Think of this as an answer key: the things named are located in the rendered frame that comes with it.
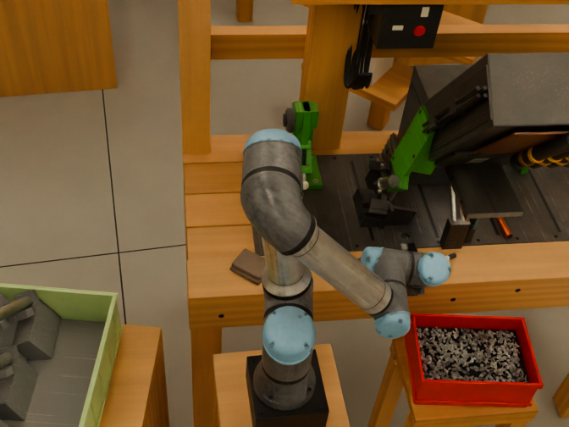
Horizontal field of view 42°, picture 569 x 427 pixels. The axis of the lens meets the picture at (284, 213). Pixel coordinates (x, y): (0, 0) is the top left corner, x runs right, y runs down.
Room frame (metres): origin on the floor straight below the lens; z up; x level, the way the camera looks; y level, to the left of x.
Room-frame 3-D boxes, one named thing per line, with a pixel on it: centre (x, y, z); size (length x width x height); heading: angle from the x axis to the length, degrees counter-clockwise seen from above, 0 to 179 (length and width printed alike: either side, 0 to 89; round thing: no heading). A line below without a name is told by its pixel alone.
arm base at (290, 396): (0.96, -0.04, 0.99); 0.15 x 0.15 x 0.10
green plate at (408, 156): (1.63, -0.37, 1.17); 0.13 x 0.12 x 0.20; 102
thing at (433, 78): (1.86, -0.51, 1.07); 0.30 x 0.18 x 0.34; 102
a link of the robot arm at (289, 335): (0.97, -0.04, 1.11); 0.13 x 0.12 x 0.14; 3
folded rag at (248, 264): (1.33, 0.08, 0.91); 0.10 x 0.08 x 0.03; 62
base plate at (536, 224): (1.70, -0.43, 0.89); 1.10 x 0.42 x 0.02; 102
